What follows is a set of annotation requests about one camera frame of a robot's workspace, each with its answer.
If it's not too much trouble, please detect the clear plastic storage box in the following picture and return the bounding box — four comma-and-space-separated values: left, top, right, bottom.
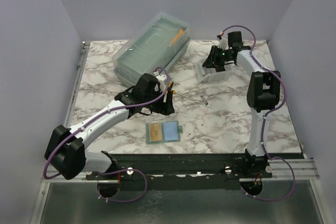
112, 13, 190, 88

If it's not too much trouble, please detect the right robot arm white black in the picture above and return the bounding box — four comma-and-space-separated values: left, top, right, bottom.
202, 31, 280, 178

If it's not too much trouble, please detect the yellow black small screwdriver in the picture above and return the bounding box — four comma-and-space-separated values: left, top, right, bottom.
167, 82, 177, 94

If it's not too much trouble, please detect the green leather card holder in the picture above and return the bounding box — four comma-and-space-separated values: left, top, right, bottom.
145, 121, 183, 144

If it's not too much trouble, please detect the small metal clip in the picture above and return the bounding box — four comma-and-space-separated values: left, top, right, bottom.
200, 95, 208, 105

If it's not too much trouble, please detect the white card tray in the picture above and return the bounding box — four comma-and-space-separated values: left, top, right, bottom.
195, 61, 234, 83

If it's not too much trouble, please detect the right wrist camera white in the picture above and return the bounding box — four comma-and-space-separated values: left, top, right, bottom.
217, 33, 228, 49

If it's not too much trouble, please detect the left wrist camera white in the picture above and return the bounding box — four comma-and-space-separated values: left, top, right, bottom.
153, 71, 167, 89

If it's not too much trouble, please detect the orange tool inside box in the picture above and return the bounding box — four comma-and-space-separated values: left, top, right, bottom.
169, 28, 184, 46

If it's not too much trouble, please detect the black front mounting rail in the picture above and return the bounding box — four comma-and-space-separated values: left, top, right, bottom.
86, 153, 274, 192

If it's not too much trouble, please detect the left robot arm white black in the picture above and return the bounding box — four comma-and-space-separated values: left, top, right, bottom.
43, 71, 175, 180

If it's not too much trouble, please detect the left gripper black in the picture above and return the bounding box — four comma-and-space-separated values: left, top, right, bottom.
143, 87, 175, 116

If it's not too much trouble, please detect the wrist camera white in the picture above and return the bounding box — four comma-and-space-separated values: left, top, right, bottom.
217, 33, 228, 49
153, 71, 167, 89

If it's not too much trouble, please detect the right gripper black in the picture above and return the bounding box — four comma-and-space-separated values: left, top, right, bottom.
202, 46, 233, 69

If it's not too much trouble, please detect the gold card in holder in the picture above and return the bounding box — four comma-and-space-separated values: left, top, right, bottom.
149, 123, 163, 142

